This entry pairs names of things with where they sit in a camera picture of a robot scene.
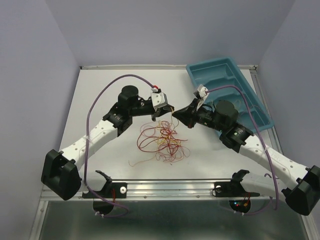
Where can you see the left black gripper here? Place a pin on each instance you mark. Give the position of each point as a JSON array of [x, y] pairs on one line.
[[160, 111]]

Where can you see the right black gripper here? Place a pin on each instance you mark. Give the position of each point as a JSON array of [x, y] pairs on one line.
[[188, 115]]

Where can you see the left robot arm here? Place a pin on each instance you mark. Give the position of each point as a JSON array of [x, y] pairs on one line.
[[65, 171]]

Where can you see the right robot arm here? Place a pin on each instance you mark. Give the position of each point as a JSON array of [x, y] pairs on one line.
[[295, 184]]

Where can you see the teal plastic tray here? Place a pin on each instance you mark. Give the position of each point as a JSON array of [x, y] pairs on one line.
[[224, 71]]

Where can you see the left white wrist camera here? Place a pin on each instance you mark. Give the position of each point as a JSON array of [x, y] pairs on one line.
[[158, 98]]

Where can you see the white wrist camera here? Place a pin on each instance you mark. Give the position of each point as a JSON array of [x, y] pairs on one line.
[[201, 95], [158, 98]]

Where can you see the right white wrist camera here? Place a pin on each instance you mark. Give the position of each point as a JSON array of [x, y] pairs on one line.
[[201, 95]]

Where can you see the aluminium rail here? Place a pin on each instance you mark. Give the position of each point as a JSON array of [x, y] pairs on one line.
[[143, 190]]

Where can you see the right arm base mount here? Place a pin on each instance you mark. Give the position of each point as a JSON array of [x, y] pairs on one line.
[[233, 188]]

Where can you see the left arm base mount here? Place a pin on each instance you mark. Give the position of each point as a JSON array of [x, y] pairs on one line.
[[110, 189]]

